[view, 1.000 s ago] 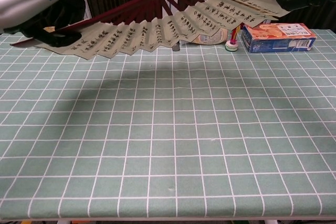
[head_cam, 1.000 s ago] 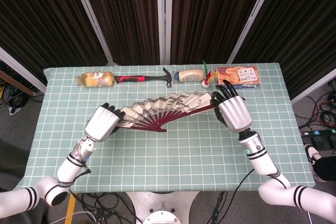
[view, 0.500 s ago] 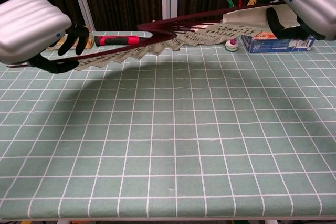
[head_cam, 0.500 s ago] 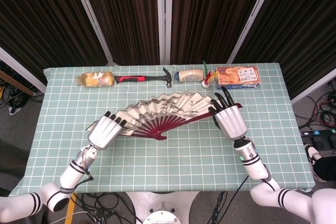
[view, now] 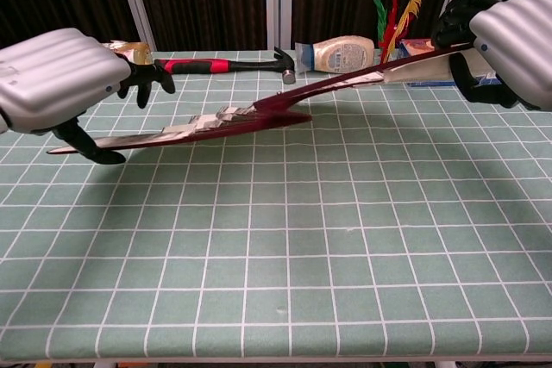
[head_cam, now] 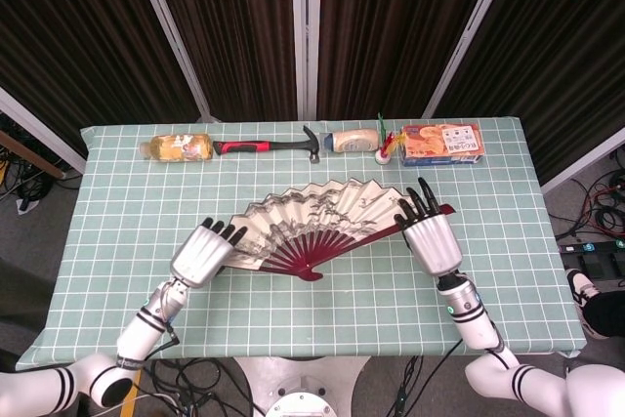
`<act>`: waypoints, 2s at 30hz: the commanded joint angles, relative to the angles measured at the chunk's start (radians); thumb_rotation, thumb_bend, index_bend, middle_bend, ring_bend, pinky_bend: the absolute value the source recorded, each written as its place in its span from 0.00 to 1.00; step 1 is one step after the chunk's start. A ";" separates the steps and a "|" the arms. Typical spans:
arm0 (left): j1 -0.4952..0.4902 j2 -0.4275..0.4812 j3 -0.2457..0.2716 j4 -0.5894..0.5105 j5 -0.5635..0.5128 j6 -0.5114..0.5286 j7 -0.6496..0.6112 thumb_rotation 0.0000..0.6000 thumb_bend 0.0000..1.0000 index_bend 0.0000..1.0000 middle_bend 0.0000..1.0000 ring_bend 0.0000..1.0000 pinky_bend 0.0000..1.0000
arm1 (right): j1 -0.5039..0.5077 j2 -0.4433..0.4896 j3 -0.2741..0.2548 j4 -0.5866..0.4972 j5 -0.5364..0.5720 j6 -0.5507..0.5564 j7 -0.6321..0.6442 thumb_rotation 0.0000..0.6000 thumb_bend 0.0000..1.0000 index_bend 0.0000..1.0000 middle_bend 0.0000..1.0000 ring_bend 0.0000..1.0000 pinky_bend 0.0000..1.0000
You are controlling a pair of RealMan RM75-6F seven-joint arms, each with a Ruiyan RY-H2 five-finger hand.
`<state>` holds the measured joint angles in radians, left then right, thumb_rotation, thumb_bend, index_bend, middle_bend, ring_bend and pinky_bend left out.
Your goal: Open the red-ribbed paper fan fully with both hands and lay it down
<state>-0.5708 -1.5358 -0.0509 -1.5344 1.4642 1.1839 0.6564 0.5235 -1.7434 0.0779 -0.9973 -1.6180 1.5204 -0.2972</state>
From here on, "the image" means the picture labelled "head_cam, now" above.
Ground blue orange snack box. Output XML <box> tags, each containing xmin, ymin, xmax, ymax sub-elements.
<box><xmin>397</xmin><ymin>123</ymin><xmax>485</xmax><ymax>167</ymax></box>

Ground dark corrugated partition panel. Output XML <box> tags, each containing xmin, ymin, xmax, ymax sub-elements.
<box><xmin>316</xmin><ymin>0</ymin><xmax>500</xmax><ymax>120</ymax></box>
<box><xmin>0</xmin><ymin>0</ymin><xmax>200</xmax><ymax>155</ymax></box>
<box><xmin>146</xmin><ymin>0</ymin><xmax>299</xmax><ymax>121</ymax></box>
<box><xmin>434</xmin><ymin>0</ymin><xmax>625</xmax><ymax>180</ymax></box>

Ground cream squeeze sauce bottle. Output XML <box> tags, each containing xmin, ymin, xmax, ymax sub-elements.
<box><xmin>319</xmin><ymin>128</ymin><xmax>381</xmax><ymax>153</ymax></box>

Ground tea bottle with floral label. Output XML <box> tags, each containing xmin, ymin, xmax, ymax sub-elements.
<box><xmin>139</xmin><ymin>134</ymin><xmax>216</xmax><ymax>163</ymax></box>

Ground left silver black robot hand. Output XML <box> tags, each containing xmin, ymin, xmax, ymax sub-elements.
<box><xmin>169</xmin><ymin>216</ymin><xmax>249</xmax><ymax>290</ymax></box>

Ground white sneaker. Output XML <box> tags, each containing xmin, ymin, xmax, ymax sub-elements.
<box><xmin>565</xmin><ymin>268</ymin><xmax>610</xmax><ymax>340</ymax></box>

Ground black power strip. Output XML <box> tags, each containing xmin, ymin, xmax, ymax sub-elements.
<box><xmin>556</xmin><ymin>238</ymin><xmax>625</xmax><ymax>256</ymax></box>

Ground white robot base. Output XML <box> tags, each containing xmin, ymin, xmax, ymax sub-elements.
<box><xmin>233</xmin><ymin>355</ymin><xmax>372</xmax><ymax>417</ymax></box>

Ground paper folding fan maroon ribs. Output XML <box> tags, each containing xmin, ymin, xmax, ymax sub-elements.
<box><xmin>219</xmin><ymin>177</ymin><xmax>458</xmax><ymax>282</ymax></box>

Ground white partition frame post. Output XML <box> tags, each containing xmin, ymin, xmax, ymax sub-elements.
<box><xmin>422</xmin><ymin>0</ymin><xmax>521</xmax><ymax>118</ymax></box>
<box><xmin>539</xmin><ymin>126</ymin><xmax>625</xmax><ymax>193</ymax></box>
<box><xmin>127</xmin><ymin>0</ymin><xmax>221</xmax><ymax>123</ymax></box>
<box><xmin>0</xmin><ymin>87</ymin><xmax>89</xmax><ymax>177</ymax></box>
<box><xmin>290</xmin><ymin>0</ymin><xmax>323</xmax><ymax>121</ymax></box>

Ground colourful feather shuttlecock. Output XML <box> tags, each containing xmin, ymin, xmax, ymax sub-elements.
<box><xmin>374</xmin><ymin>112</ymin><xmax>404</xmax><ymax>166</ymax></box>

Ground black trouser leg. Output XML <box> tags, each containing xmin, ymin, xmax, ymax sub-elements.
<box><xmin>583</xmin><ymin>284</ymin><xmax>625</xmax><ymax>340</ymax></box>

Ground green checked tablecloth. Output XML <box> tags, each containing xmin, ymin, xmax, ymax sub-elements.
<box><xmin>14</xmin><ymin>116</ymin><xmax>587</xmax><ymax>372</ymax></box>

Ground claw hammer red black handle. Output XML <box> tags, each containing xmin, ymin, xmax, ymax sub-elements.
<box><xmin>212</xmin><ymin>124</ymin><xmax>322</xmax><ymax>165</ymax></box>

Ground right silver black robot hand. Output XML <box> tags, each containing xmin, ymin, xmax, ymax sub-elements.
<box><xmin>393</xmin><ymin>176</ymin><xmax>464</xmax><ymax>277</ymax></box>

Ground brown wooden bar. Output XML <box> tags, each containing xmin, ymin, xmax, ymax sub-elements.
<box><xmin>0</xmin><ymin>131</ymin><xmax>66</xmax><ymax>180</ymax></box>

